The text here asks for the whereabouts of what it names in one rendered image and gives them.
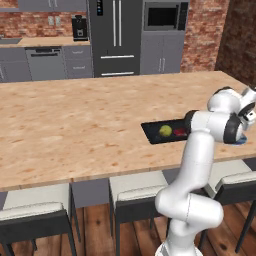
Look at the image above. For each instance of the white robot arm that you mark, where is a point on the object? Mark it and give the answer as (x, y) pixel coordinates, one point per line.
(196, 173)

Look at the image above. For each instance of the black tray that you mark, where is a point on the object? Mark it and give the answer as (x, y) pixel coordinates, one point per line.
(154, 131)

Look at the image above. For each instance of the red steak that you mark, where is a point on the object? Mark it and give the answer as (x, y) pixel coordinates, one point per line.
(179, 132)

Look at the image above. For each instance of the blue plate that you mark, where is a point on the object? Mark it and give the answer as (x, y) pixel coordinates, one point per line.
(240, 141)

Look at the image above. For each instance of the white cushioned dark stool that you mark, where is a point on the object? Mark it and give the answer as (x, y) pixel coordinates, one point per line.
(138, 191)
(231, 181)
(33, 208)

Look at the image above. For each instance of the grey tall cupboard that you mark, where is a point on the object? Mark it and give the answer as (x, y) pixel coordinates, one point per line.
(162, 52)

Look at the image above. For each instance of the grey base cupboards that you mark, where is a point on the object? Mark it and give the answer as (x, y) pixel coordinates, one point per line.
(78, 61)

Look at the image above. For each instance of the dark grey fridge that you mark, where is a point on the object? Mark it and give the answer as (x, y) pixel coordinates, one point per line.
(115, 37)

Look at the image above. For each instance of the grey dishwasher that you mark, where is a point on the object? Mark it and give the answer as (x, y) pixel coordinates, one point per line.
(45, 63)

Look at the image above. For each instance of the black coffee machine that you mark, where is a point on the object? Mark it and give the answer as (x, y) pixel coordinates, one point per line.
(79, 28)

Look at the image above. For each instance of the black microwave oven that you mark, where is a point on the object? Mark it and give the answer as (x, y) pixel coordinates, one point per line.
(165, 16)

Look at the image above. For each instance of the grey sink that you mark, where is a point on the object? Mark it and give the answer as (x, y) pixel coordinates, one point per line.
(9, 41)

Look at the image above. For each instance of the grey wall cupboards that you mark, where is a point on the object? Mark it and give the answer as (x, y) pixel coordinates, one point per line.
(50, 5)

